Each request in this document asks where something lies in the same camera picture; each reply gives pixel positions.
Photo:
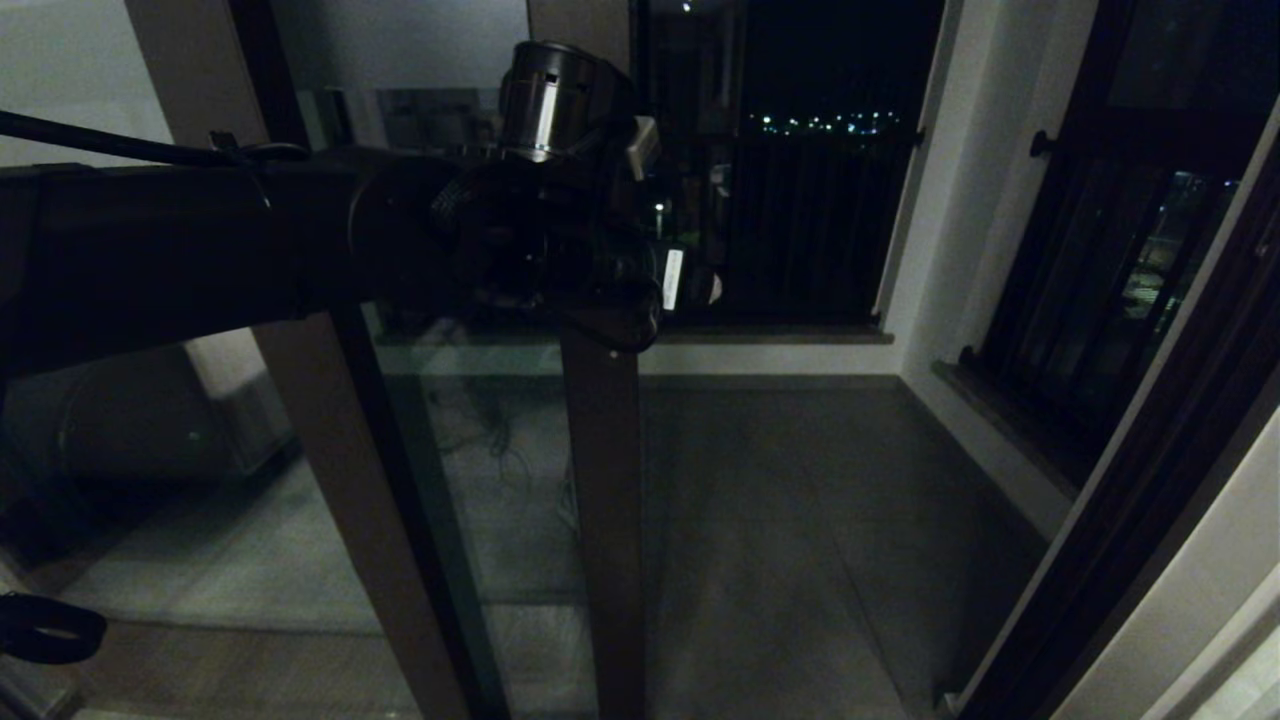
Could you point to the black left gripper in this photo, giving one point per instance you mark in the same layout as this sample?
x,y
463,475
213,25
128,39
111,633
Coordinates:
x,y
560,240

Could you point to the brown framed sliding glass door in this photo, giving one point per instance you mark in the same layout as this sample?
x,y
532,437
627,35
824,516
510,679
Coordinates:
x,y
600,500

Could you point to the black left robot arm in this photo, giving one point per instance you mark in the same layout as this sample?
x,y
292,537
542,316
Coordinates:
x,y
150,250

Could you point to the black balcony railing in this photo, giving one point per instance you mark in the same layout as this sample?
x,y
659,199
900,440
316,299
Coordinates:
x,y
800,230

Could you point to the grey stone window sill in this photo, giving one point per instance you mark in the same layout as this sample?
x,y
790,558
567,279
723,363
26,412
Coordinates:
x,y
1010,440

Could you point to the brown framed fixed glass panel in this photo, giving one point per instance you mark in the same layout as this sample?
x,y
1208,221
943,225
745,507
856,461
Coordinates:
x,y
340,480

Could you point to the dark brown door jamb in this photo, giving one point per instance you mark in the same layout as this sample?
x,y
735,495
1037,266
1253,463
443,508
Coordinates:
x,y
1130,520

